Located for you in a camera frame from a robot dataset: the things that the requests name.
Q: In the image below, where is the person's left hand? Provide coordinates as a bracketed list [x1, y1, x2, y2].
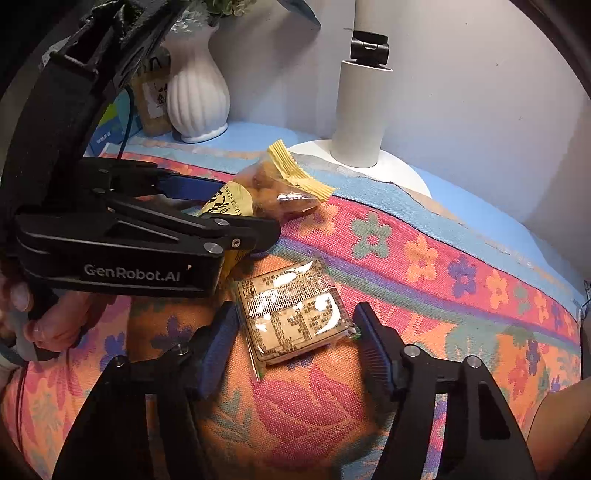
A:
[0, 268, 125, 356]

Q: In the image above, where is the clear yellow-edged peanut packet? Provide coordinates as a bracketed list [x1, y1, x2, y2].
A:
[233, 140, 334, 217]

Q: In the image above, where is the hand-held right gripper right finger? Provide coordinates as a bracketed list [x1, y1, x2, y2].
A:
[353, 301, 539, 480]

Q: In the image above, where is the small blue book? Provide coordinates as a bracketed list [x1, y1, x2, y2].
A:
[87, 90, 141, 157]

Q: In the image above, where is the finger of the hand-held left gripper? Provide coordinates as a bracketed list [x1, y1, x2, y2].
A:
[106, 194, 282, 256]
[82, 158, 229, 207]

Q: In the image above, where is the brown square biscuit packet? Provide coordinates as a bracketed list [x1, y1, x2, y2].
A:
[235, 256, 361, 381]

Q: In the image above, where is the wooden pen holder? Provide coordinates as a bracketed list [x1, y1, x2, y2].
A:
[129, 48, 178, 137]

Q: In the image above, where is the floral woven tablecloth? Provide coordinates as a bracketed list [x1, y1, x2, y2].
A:
[0, 122, 585, 480]

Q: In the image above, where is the black cable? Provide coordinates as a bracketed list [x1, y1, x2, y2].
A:
[11, 360, 31, 444]
[115, 85, 140, 160]

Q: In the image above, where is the white ribbed vase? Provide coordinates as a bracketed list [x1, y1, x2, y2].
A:
[165, 23, 232, 144]

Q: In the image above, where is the white desk lamp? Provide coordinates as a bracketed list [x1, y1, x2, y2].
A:
[277, 0, 432, 199]

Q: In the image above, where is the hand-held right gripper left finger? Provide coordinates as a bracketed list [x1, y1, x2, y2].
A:
[51, 300, 241, 480]

